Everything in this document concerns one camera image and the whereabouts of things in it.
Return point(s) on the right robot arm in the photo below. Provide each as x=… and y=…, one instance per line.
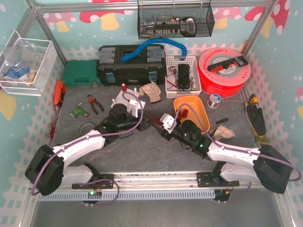
x=264, y=165

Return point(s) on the black battery holder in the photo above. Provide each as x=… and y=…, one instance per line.
x=183, y=76

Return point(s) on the black wire mesh basket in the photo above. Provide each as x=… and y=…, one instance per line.
x=186, y=20

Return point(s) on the orange multimeter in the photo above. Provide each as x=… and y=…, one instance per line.
x=59, y=93

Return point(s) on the beige work glove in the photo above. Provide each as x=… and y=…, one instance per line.
x=152, y=90

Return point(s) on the yellow plastic tray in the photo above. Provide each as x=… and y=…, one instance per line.
x=196, y=103

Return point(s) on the white perforated basket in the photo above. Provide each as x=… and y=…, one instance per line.
x=171, y=79

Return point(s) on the blue white glove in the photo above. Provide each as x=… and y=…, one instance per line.
x=18, y=72

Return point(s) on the black terminal block strip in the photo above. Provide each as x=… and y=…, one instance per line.
x=237, y=61

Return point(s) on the red filament spool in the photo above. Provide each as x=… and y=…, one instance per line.
x=227, y=82

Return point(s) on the black toolbox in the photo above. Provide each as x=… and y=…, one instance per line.
x=149, y=65

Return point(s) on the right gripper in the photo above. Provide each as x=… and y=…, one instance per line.
x=164, y=130

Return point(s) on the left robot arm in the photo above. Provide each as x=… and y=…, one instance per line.
x=50, y=167

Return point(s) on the crumpled beige cloth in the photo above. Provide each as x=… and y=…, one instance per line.
x=222, y=132

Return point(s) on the tape roll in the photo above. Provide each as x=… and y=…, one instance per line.
x=86, y=128

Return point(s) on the solder wire spool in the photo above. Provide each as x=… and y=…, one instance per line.
x=214, y=101

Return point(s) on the green circuit board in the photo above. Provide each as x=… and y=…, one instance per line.
x=78, y=110

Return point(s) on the black rubber glove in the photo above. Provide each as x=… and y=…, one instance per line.
x=256, y=119

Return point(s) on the black screwdriver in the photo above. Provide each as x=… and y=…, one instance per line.
x=220, y=121

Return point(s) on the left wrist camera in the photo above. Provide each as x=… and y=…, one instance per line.
x=135, y=107

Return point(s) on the white peg board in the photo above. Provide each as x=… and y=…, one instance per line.
x=125, y=100

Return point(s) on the clear acrylic box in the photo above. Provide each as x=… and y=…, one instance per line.
x=39, y=54

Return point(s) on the green tool case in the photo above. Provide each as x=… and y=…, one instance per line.
x=81, y=73

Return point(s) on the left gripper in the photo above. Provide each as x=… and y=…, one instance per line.
x=141, y=123

